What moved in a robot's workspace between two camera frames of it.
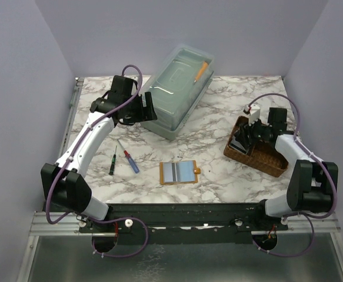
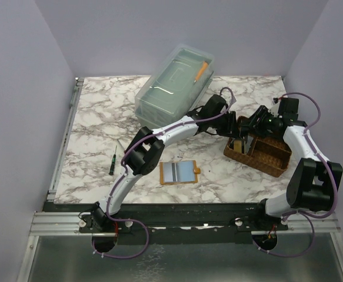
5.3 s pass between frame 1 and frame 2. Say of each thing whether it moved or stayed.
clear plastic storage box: stayed
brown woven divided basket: stayed
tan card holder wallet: stayed
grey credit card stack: moved
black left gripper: moved
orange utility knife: stayed
